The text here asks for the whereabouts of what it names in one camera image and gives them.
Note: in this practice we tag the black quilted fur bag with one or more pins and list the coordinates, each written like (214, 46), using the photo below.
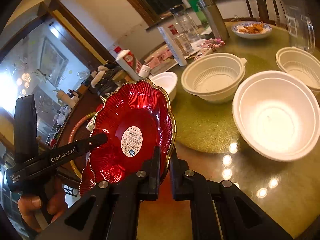
(108, 78)

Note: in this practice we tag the steel thermos flask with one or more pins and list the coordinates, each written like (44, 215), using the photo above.
(214, 18)

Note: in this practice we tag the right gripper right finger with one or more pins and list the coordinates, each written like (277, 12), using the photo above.
(220, 210)

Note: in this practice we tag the pink wrapped candies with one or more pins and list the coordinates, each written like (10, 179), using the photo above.
(212, 43)

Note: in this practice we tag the green plastic bottle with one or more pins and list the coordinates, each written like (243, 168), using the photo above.
(199, 13)

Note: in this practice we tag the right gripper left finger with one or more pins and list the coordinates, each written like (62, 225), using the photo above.
(109, 211)

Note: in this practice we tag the small glass red-cap bottle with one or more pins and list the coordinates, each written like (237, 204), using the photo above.
(181, 40)

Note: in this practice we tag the dark wooden chair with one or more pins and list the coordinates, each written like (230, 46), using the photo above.
(263, 11)

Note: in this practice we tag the person's left hand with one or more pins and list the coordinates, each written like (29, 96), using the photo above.
(28, 204)

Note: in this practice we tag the cream plastic bowl with tab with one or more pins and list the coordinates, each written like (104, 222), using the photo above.
(215, 77)

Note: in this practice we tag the green round turntable mat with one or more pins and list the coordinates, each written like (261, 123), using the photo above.
(204, 126)

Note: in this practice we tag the clear bottle black lid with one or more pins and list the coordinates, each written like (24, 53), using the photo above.
(185, 22)

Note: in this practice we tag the red plate with sticker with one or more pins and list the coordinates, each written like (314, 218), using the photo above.
(136, 119)

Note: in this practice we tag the white red liquor bottle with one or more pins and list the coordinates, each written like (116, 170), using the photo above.
(128, 62)

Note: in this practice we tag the tall white blue tube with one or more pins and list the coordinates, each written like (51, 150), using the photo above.
(172, 45)

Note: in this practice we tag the cream plastic bowl right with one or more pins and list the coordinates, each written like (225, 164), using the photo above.
(300, 64)

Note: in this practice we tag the clear glass pitcher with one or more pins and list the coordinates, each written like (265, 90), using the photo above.
(300, 29)

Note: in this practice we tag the small white green bottle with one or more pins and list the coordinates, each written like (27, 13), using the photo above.
(91, 125)

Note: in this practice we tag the cream tumbler mug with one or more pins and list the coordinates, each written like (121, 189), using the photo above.
(63, 97)

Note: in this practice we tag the red scalloped plate left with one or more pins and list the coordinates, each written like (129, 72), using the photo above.
(87, 177)

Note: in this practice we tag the pink cloth on tray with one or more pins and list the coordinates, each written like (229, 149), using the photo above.
(159, 58)

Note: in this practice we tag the small white foam bowl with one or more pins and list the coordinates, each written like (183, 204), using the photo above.
(168, 81)

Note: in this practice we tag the white tray with books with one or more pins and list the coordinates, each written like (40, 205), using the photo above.
(163, 67)

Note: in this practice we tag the large white foam bowl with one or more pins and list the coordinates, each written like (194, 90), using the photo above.
(277, 115)

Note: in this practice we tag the blue white food plate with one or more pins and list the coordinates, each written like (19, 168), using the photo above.
(252, 30)

